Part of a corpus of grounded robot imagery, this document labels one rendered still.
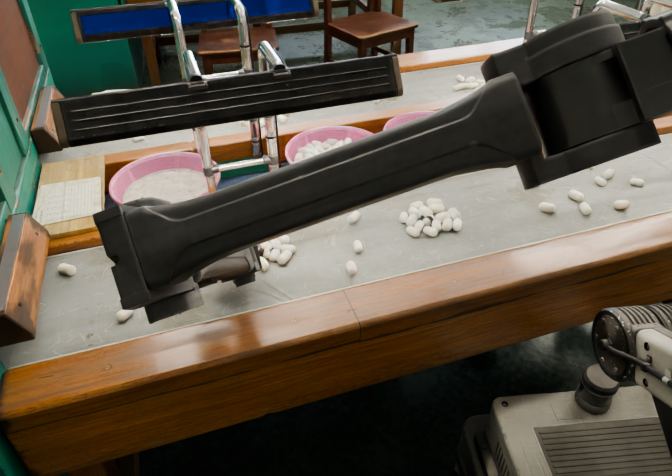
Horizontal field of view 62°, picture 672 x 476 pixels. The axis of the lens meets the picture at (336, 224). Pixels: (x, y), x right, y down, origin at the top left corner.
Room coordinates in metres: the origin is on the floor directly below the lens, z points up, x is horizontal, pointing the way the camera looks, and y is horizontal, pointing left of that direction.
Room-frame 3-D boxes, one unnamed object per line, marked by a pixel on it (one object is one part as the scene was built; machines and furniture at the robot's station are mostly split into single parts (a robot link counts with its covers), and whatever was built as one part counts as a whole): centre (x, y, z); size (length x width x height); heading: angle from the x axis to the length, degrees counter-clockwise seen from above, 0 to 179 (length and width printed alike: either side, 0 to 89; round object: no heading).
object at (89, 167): (1.10, 0.63, 0.77); 0.33 x 0.15 x 0.01; 17
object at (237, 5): (1.41, 0.31, 0.90); 0.20 x 0.19 x 0.45; 107
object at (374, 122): (1.50, -0.11, 0.71); 1.81 x 0.05 x 0.11; 107
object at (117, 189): (1.17, 0.42, 0.72); 0.27 x 0.27 x 0.10
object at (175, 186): (1.17, 0.42, 0.71); 0.22 x 0.22 x 0.06
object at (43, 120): (1.41, 0.78, 0.83); 0.30 x 0.06 x 0.07; 17
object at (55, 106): (0.95, 0.17, 1.08); 0.62 x 0.08 x 0.07; 107
